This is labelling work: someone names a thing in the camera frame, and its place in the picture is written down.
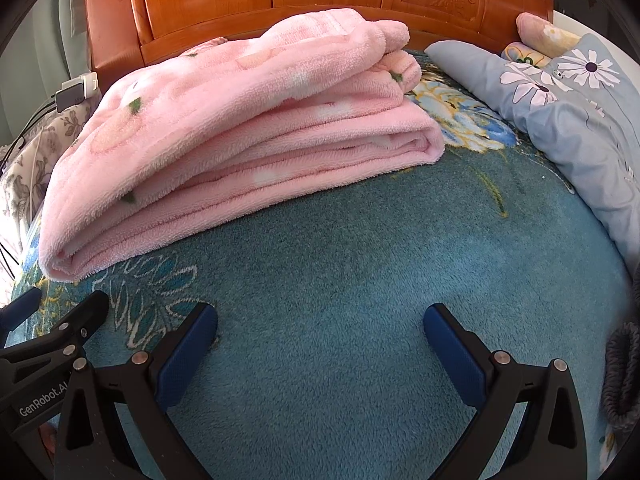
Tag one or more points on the white charger plug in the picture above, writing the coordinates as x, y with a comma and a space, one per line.
87, 85

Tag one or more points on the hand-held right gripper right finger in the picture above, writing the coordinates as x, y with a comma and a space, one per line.
452, 355

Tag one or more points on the pink fleece garment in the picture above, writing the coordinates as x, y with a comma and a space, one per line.
240, 135

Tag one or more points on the blue daisy print quilt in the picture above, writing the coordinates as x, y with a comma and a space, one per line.
575, 110

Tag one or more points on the pink pillow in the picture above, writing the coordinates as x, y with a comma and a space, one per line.
540, 32

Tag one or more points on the grey power adapter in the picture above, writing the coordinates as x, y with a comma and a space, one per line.
69, 97

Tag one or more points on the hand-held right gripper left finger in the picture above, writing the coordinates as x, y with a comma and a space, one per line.
185, 355

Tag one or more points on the grey floral cloth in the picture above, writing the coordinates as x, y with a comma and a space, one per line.
35, 160

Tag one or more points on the wooden bed headboard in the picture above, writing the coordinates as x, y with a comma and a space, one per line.
300, 0

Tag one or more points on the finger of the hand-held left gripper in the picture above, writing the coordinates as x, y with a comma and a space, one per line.
22, 305
80, 317

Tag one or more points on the grey ribbed knit garment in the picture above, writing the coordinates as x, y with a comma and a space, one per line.
620, 375

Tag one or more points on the yellow floral pillow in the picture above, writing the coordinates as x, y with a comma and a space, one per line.
525, 55

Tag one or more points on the teal floral blanket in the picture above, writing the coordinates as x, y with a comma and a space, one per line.
325, 285

